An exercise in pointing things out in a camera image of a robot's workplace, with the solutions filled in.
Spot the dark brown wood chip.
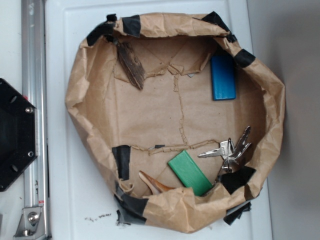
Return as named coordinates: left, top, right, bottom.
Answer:
left=117, top=42, right=146, bottom=91

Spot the brown paper bag bin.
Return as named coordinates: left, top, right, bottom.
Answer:
left=65, top=12, right=285, bottom=233

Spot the green wooden block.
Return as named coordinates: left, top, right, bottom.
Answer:
left=167, top=150, right=213, bottom=196

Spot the brown seashell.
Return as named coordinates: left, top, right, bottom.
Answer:
left=138, top=170, right=174, bottom=195

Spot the silver key bunch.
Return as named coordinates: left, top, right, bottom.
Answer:
left=197, top=126, right=252, bottom=176

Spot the blue wooden block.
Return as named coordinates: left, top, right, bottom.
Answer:
left=210, top=55, right=236, bottom=101

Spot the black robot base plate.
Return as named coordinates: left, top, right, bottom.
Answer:
left=0, top=78, right=37, bottom=192

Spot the aluminium frame rail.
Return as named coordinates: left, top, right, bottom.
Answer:
left=21, top=0, right=51, bottom=240

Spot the metal corner bracket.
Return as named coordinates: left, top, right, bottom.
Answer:
left=13, top=206, right=45, bottom=240

